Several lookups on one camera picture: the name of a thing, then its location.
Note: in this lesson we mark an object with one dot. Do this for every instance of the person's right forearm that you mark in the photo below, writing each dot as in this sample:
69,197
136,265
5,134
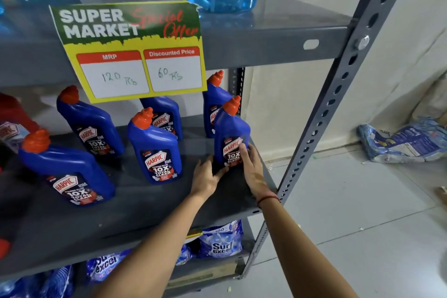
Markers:
296,249

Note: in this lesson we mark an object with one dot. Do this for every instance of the person's right thumb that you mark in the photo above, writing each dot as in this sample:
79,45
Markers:
244,161

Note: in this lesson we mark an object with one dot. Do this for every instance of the person's left hand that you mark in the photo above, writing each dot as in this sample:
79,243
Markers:
204,179

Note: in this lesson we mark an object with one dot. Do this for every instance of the blue toilet cleaner bottle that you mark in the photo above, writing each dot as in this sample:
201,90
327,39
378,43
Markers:
230,126

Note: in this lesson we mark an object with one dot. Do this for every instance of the grey metal shelf rack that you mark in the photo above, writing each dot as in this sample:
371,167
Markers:
279,29

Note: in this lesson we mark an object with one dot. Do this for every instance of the person's left thumb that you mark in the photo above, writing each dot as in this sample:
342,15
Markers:
221,173

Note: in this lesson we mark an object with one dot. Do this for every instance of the yellow green price sign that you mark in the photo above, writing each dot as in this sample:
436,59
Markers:
129,46

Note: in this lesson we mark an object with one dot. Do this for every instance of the white sack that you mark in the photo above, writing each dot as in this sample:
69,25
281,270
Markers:
433,98

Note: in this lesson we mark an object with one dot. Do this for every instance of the red bottle cap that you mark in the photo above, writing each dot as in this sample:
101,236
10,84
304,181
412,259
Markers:
3,248

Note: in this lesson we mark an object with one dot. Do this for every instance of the blue detergent packet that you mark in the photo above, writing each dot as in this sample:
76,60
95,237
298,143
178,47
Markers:
104,264
38,283
184,254
221,240

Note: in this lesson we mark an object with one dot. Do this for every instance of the person's left forearm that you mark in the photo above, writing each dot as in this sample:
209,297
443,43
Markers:
157,252

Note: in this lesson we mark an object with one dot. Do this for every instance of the person's right hand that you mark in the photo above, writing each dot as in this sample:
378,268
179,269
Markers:
258,175

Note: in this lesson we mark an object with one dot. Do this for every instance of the group of blue cleaner bottles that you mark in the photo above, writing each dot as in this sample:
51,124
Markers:
153,140

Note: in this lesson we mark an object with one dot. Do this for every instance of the blue plastic packet bundle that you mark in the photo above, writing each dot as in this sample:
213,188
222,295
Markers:
405,140

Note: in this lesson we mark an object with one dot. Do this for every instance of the red cleaner bottle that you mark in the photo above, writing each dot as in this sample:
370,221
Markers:
14,116

